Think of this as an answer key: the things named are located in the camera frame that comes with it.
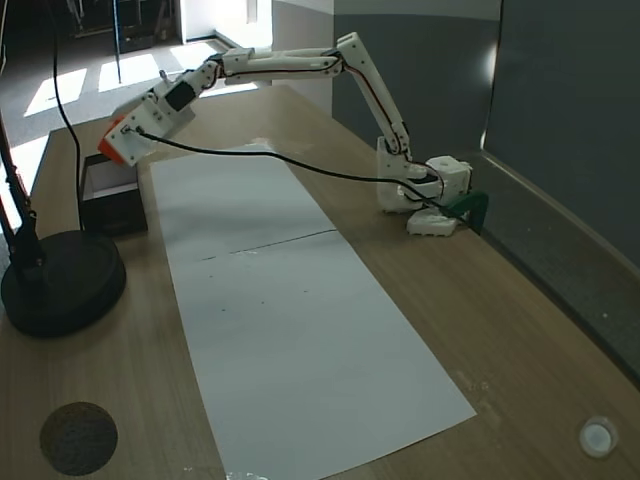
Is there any white paper sheet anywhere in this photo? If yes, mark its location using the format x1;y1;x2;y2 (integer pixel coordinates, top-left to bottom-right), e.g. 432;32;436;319
149;149;339;262
164;230;478;477

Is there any black round-base stand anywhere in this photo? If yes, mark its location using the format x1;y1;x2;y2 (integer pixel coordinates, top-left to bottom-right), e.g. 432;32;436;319
0;115;128;338

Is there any white round cap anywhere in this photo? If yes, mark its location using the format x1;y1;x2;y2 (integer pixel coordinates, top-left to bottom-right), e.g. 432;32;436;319
578;415;621;459

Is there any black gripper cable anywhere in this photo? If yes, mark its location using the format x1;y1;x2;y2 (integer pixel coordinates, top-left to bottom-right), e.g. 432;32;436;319
130;125;469;222

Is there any grey desk divider panel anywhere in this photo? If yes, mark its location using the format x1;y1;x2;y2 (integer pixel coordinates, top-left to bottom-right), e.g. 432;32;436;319
478;0;640;392

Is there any green clamp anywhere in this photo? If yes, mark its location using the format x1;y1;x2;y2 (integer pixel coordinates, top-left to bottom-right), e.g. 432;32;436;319
444;191;493;237

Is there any black hanging cable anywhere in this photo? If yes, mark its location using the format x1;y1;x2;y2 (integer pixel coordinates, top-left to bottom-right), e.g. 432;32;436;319
48;0;84;162

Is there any brown box white inside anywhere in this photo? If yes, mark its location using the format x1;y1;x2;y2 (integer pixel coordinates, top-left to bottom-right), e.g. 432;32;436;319
76;153;149;234

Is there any blue pole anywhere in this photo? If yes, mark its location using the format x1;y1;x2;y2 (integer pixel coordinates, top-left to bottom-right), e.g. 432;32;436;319
113;0;124;86

